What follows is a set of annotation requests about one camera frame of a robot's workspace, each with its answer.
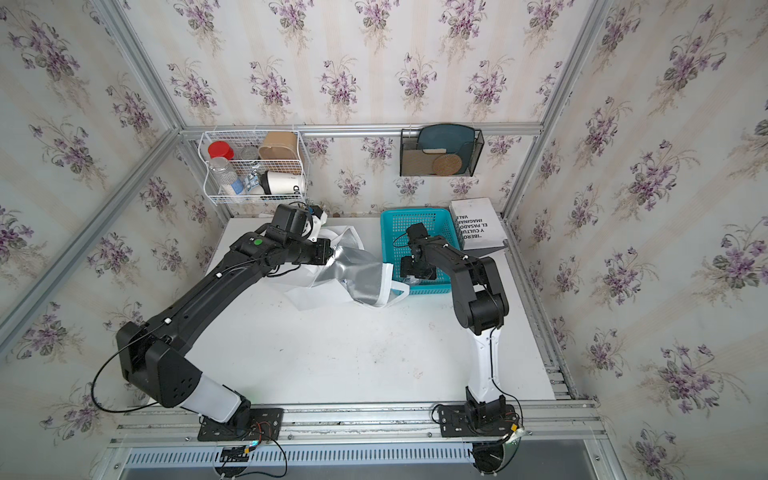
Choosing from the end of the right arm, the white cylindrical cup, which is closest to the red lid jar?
the white cylindrical cup

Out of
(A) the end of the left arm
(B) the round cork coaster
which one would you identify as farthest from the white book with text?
(A) the end of the left arm

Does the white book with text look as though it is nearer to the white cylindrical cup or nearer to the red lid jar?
the white cylindrical cup

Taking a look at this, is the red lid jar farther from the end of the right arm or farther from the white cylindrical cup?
the end of the right arm

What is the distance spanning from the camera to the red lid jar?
0.92 m

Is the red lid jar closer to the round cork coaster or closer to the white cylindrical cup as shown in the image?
the white cylindrical cup

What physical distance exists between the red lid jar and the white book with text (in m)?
0.81

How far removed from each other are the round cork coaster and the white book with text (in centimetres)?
18

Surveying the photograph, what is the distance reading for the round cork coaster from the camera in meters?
0.97

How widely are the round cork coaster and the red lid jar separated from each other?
666mm

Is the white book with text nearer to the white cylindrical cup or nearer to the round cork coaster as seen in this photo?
the round cork coaster

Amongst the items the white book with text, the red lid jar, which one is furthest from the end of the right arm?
the red lid jar

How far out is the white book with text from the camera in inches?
41.9
